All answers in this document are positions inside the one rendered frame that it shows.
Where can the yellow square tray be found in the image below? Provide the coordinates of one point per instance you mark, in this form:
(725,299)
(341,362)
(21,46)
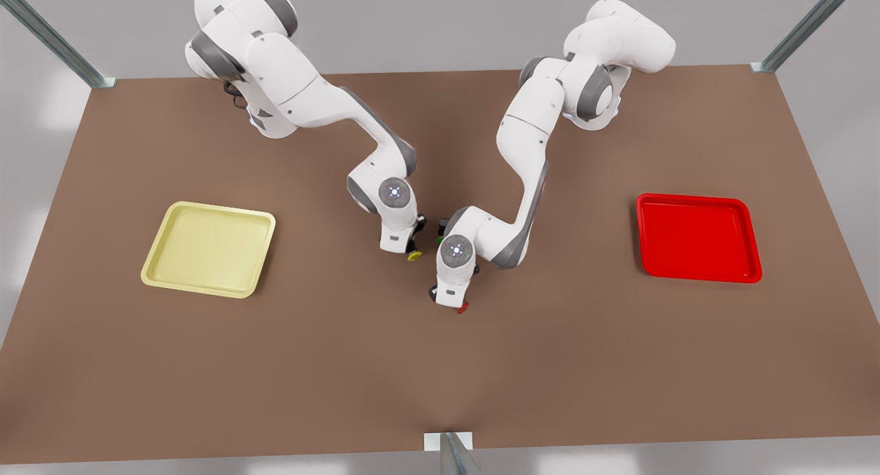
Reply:
(210,249)

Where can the red switch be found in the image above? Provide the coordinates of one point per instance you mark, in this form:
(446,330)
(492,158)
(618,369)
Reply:
(463,308)

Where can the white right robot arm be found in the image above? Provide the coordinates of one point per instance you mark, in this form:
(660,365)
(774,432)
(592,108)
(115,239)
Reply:
(289,90)

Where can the green switch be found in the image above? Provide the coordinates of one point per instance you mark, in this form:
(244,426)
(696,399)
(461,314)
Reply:
(441,240)

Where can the silver frame post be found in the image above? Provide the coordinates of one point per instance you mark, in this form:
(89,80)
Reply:
(804,28)
(51,35)
(450,451)

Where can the red square tray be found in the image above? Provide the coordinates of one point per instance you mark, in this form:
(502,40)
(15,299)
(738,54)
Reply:
(698,238)

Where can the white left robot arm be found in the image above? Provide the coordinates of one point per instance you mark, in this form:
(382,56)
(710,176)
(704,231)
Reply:
(529,124)

